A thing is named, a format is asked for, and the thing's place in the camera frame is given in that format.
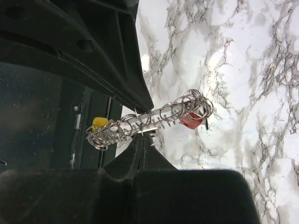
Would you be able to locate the yellow key tag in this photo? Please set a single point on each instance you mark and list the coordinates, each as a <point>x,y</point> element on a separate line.
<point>99,122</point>

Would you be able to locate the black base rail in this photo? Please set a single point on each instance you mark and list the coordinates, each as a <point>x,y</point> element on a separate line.
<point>43,121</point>

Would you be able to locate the round metal keyring disc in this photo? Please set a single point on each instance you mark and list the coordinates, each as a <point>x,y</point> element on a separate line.
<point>192,101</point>

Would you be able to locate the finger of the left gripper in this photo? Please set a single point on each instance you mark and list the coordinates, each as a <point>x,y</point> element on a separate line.
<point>93,35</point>
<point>65,60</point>

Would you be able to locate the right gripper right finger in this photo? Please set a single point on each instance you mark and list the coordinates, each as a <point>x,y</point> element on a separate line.
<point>212,196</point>

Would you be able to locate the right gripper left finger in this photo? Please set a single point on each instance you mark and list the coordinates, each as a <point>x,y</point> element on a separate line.
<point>79,196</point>

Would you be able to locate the red key tag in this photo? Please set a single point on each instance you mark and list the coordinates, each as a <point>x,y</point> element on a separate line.
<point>191,121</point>

